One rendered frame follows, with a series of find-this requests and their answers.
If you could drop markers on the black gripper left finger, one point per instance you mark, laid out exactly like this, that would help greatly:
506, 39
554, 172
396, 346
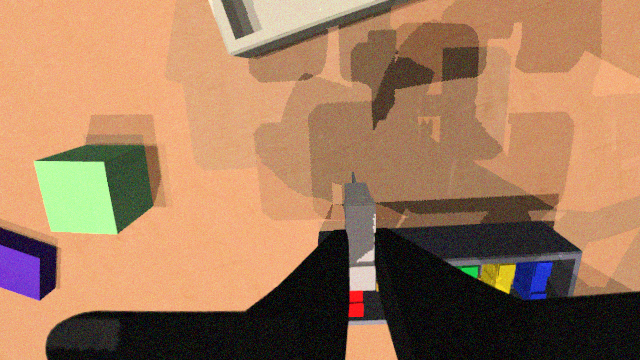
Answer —
304, 318

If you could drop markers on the green cube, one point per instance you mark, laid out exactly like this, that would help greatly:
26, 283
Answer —
95, 189

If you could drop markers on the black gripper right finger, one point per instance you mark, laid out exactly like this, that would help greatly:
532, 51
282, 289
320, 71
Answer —
435, 311

